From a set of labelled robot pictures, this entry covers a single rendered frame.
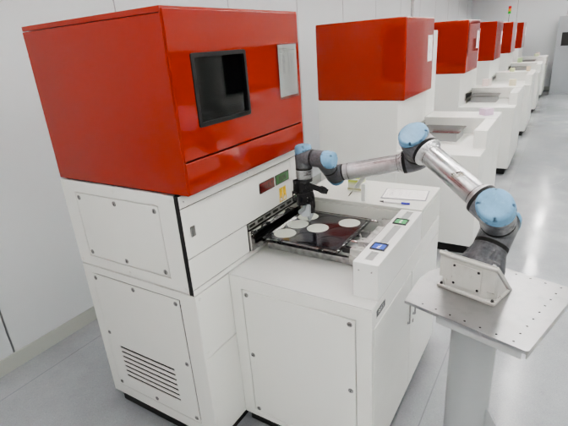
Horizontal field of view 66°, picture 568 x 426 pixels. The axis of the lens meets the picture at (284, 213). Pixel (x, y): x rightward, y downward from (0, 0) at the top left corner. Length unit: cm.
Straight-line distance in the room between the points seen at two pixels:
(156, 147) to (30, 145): 146
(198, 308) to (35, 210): 151
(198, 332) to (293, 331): 38
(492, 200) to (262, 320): 98
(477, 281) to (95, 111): 147
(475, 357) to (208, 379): 104
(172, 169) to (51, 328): 191
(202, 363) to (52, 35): 136
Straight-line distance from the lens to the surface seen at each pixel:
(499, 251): 165
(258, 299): 179
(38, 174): 295
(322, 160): 186
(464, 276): 164
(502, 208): 154
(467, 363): 180
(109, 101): 168
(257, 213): 193
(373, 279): 155
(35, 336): 318
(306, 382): 190
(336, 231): 194
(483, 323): 155
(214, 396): 201
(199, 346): 185
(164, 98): 147
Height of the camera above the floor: 168
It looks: 21 degrees down
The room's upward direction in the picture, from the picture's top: 4 degrees counter-clockwise
